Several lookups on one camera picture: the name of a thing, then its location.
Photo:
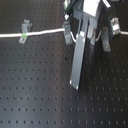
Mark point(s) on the long dark gripper finger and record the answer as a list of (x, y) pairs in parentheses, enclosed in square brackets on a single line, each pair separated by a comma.
[(78, 55)]

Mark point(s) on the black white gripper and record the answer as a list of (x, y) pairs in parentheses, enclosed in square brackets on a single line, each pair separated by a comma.
[(86, 11)]

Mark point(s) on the green connector block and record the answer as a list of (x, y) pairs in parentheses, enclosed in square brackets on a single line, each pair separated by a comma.
[(115, 26)]

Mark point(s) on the right grey cable clip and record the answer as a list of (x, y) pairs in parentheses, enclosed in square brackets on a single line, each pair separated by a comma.
[(105, 39)]

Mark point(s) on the grey cable clip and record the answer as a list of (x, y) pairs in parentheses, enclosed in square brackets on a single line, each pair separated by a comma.
[(67, 32), (105, 39), (26, 27)]

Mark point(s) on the middle grey cable clip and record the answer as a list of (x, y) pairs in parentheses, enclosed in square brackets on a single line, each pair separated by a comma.
[(67, 32)]

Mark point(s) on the left grey cable clip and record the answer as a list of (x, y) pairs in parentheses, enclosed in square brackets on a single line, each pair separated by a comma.
[(26, 27)]

